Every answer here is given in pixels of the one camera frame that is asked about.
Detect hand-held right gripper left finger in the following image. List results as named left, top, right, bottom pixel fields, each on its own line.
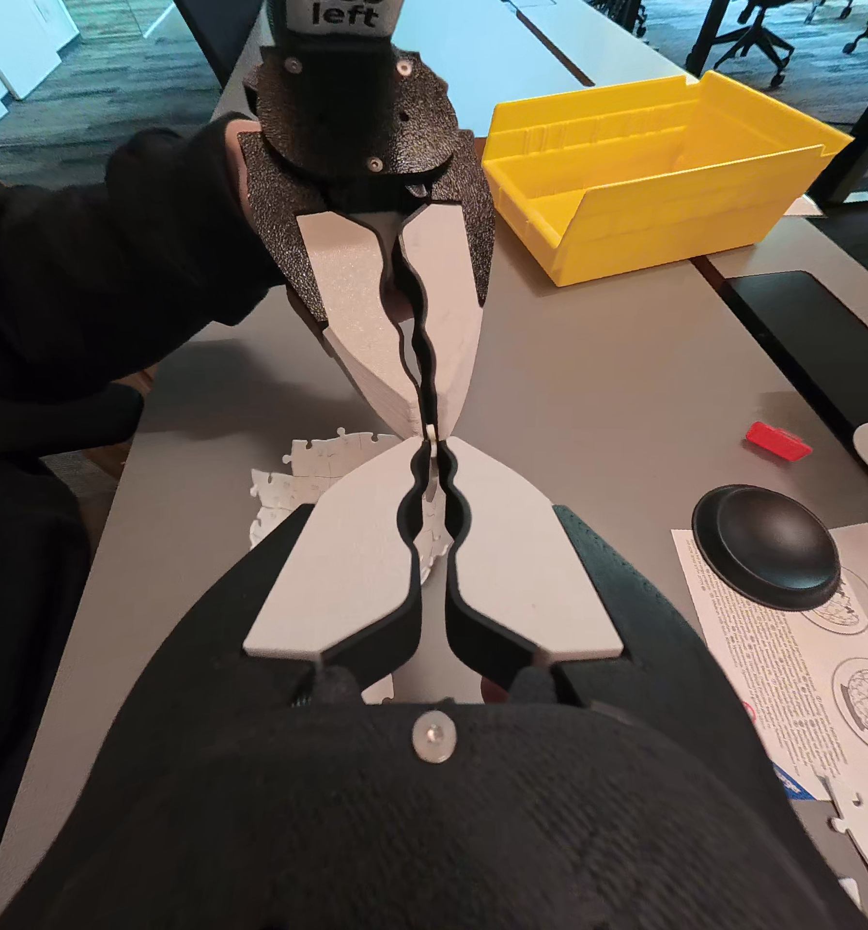
left=242, top=436, right=435, bottom=662

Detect pile of white puzzle pieces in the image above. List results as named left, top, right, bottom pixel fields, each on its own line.
left=819, top=774, right=868, bottom=909

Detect black round ball stand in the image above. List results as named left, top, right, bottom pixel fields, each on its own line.
left=692, top=484, right=842, bottom=611

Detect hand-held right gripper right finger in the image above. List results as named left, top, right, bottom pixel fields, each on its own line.
left=440, top=437, right=627, bottom=666

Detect colourful puzzle piece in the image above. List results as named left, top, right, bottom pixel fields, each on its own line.
left=423, top=425, right=444, bottom=504

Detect paper puzzle leaflet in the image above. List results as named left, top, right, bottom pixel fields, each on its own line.
left=670, top=519, right=868, bottom=804

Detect white cabinet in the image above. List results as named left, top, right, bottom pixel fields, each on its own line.
left=0, top=0, right=80, bottom=142

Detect yellow plastic bin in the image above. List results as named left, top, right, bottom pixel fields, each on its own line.
left=481, top=70, right=855, bottom=288

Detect red plastic object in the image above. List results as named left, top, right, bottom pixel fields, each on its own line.
left=745, top=421, right=814, bottom=463

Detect dark desk hatch panel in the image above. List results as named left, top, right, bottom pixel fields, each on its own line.
left=717, top=270, right=868, bottom=437

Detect person's dark trousers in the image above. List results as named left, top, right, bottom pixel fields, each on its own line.
left=0, top=450, right=95, bottom=909

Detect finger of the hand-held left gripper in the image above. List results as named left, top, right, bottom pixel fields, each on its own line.
left=392, top=202, right=486, bottom=440
left=296, top=211, right=435, bottom=440

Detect partly built puzzle ball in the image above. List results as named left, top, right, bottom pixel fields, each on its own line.
left=248, top=427, right=455, bottom=584

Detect long white desk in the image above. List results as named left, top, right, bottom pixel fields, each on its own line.
left=390, top=0, right=698, bottom=139

